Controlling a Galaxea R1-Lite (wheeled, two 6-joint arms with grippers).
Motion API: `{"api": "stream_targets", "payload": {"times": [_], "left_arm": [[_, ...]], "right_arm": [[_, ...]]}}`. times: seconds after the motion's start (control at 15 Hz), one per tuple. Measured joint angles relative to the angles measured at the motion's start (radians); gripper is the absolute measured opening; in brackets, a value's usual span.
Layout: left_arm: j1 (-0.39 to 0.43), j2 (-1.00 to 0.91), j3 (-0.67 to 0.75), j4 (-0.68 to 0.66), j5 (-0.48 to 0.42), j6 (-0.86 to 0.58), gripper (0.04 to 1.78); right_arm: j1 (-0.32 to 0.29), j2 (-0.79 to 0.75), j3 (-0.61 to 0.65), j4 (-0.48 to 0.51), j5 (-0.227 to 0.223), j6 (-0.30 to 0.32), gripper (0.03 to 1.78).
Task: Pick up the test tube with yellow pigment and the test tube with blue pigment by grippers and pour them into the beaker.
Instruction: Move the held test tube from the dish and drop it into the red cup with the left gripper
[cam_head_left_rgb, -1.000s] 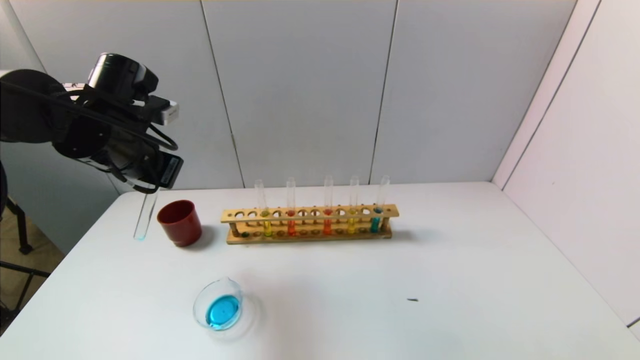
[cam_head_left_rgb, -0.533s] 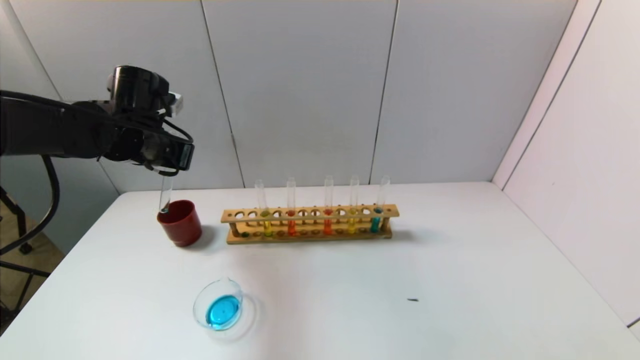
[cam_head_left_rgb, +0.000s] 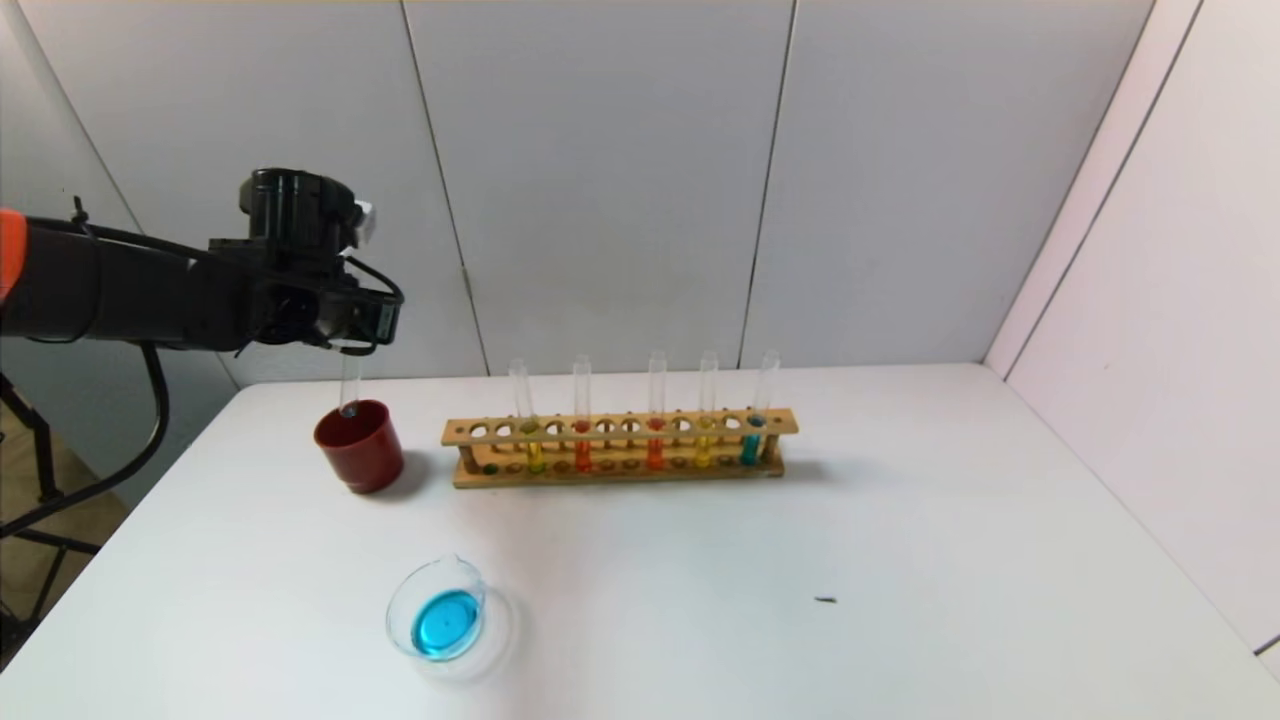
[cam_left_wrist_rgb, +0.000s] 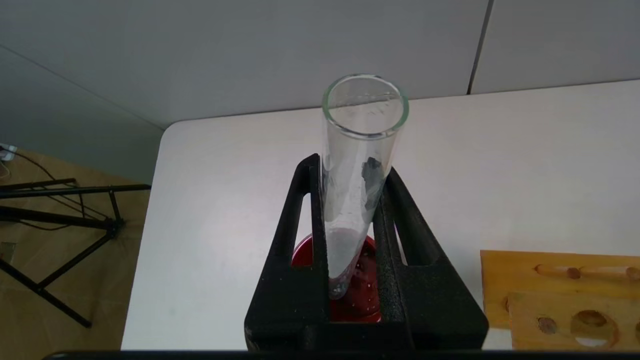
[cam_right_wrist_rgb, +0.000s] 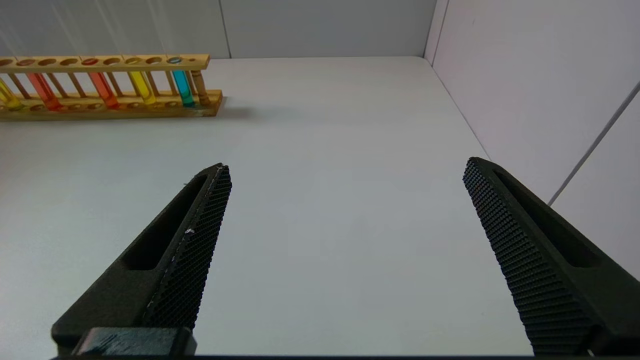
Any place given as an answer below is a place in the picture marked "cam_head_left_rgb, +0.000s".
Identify red plastic cup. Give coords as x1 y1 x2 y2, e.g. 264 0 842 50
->
314 400 406 495

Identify orange pigment test tube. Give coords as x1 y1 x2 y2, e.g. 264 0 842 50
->
647 351 667 471
573 354 593 473

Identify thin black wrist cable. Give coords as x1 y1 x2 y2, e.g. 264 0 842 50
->
343 254 406 304

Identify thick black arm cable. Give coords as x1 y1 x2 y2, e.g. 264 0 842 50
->
0 340 171 538

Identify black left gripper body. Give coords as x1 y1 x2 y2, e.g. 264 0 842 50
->
314 288 402 347

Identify yellow pigment test tube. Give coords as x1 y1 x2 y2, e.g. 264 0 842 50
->
510 359 547 475
694 351 718 469

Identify clear glass beaker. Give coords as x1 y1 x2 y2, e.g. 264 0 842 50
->
386 555 510 687

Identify black tripod stand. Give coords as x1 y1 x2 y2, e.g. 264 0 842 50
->
0 372 103 656

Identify wooden test tube rack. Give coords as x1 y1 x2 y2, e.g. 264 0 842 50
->
443 408 799 489

